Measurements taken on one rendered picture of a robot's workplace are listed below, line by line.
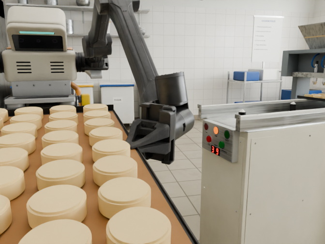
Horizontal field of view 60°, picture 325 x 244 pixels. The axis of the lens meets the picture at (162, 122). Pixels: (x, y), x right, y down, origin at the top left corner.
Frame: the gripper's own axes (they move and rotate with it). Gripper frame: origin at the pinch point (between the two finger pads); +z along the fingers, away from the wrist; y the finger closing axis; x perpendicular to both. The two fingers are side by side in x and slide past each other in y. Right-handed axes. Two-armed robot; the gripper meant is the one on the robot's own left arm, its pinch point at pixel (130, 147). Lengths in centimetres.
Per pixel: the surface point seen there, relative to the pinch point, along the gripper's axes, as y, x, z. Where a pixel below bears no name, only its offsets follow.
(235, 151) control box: 26, 0, -78
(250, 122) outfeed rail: 13, -5, -78
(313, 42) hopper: -19, -23, -159
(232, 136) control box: 20, 1, -77
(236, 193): 45, -2, -78
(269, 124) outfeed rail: 15, -11, -86
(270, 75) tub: 32, 34, -504
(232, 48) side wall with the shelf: -13, 112, -532
